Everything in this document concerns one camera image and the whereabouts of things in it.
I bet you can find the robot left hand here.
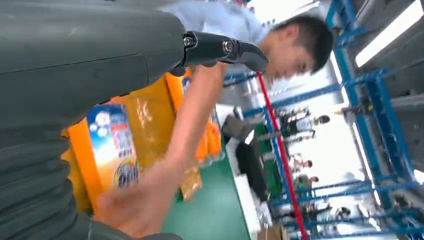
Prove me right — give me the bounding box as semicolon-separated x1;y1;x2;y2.
0;0;270;134

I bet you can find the person's right hand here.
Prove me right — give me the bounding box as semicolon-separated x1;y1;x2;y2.
94;158;187;240

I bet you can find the orange drink bottle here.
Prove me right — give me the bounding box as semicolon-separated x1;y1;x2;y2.
195;130;210;164
205;117;222;160
60;99;142;215

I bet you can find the green table mat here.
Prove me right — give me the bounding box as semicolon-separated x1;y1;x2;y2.
161;135;253;240

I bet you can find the white table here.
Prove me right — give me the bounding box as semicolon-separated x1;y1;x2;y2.
215;104;276;240

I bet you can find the black equipment case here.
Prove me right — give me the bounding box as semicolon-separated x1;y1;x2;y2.
235;140;270;202

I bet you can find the cardboard box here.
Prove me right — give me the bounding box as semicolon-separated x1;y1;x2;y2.
257;225;289;240

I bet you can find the person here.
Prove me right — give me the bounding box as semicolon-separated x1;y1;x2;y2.
94;0;335;240
290;158;314;174
278;114;331;139

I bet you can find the red pole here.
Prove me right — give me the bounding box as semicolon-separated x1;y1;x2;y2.
256;72;309;240

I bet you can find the ceiling lamp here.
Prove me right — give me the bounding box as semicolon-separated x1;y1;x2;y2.
355;0;424;68

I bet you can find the blue metal frame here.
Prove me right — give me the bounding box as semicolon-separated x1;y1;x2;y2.
223;0;424;240

